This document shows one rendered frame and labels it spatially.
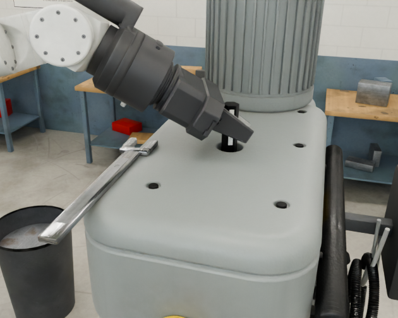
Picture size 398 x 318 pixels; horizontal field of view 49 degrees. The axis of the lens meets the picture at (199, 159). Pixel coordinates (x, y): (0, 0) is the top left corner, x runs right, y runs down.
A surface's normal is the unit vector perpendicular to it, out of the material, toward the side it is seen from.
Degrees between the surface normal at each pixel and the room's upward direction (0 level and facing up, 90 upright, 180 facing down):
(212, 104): 52
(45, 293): 94
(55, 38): 86
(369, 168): 90
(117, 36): 34
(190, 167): 0
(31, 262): 94
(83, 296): 0
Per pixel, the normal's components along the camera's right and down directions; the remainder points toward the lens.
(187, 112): 0.07, 0.42
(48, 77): -0.27, 0.40
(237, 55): -0.50, 0.36
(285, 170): 0.01, -0.91
